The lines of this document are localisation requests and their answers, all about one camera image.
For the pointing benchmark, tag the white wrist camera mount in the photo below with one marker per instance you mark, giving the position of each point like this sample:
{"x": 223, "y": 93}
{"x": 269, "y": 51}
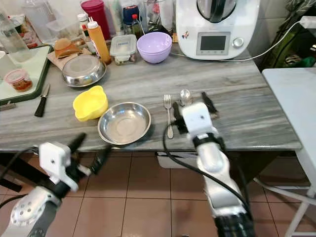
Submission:
{"x": 54, "y": 160}
{"x": 198, "y": 121}

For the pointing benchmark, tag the yellow silicone bowl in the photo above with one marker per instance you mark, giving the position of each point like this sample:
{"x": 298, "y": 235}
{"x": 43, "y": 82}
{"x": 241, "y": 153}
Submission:
{"x": 89, "y": 103}

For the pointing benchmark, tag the white plastic box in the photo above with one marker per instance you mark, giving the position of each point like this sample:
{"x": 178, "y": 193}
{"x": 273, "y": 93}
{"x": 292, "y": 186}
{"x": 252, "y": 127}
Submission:
{"x": 165, "y": 160}

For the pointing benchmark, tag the small jar with pink lid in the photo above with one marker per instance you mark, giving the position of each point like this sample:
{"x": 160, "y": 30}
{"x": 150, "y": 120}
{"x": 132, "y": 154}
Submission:
{"x": 19, "y": 80}

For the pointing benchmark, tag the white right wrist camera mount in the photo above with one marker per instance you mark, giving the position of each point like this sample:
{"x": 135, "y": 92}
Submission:
{"x": 198, "y": 121}

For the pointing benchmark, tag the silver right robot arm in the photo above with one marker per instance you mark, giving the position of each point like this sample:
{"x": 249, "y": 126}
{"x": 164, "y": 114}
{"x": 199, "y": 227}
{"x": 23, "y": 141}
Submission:
{"x": 219, "y": 173}

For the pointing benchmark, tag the clear plastic bottle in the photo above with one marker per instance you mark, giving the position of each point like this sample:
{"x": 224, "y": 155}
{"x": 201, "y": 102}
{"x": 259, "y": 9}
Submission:
{"x": 14, "y": 39}

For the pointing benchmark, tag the deep steel bowl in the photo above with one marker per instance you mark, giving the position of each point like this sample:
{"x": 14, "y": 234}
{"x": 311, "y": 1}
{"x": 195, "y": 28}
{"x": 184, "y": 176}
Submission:
{"x": 83, "y": 70}

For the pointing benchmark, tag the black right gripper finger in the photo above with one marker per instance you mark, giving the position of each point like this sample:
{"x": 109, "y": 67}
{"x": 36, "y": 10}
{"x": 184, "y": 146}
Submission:
{"x": 177, "y": 111}
{"x": 209, "y": 102}

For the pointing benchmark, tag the small white capped bottle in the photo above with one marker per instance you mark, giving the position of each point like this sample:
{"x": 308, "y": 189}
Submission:
{"x": 83, "y": 24}

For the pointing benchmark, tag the dark bottle with red cap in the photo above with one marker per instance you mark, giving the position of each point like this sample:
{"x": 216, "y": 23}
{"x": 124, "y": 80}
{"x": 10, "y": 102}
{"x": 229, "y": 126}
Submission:
{"x": 136, "y": 24}

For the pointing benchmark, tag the green rimmed white tray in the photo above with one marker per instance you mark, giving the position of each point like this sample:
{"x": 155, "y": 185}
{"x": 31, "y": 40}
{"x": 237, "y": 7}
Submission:
{"x": 37, "y": 69}

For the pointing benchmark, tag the orange sauce squeeze bottle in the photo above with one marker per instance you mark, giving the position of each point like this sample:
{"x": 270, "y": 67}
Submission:
{"x": 99, "y": 42}

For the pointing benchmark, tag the purple plastic bowl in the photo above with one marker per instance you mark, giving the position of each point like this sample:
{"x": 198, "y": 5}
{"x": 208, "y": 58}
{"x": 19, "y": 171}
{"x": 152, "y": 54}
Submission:
{"x": 154, "y": 48}

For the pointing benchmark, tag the magenta plastic canister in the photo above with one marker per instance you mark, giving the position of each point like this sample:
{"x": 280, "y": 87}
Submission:
{"x": 95, "y": 15}

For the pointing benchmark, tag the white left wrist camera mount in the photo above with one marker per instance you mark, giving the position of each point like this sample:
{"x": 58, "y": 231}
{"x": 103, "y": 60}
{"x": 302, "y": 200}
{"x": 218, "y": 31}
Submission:
{"x": 54, "y": 160}

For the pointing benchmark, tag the white power strip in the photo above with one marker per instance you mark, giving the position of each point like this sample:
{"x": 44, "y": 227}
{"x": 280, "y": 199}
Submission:
{"x": 308, "y": 22}

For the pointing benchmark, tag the glass container with grey lid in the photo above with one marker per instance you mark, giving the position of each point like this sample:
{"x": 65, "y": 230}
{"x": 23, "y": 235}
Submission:
{"x": 123, "y": 49}

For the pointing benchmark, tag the brown bread bun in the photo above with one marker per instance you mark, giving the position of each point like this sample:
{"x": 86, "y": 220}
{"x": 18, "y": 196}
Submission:
{"x": 65, "y": 46}

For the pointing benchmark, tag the shallow steel bowl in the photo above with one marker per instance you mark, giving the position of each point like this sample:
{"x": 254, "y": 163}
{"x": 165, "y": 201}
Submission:
{"x": 124, "y": 123}

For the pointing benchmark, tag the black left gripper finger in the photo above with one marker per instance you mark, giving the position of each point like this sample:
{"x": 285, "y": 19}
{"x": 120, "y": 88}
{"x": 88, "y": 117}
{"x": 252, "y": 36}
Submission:
{"x": 78, "y": 141}
{"x": 102, "y": 158}

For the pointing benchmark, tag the steel spoon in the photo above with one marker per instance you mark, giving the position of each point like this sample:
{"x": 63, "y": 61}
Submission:
{"x": 185, "y": 96}

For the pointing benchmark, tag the steel fork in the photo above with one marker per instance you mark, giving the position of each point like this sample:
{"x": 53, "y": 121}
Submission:
{"x": 169, "y": 116}

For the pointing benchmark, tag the white kitchen machine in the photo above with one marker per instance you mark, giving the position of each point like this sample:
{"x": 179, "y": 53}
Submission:
{"x": 217, "y": 29}

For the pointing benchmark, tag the clear plastic jug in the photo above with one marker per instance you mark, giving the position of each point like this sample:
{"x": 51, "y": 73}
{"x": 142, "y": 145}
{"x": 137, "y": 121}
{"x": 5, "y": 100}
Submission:
{"x": 38, "y": 19}

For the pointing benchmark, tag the white side table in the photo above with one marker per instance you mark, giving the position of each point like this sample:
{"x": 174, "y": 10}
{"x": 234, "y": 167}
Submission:
{"x": 294, "y": 108}

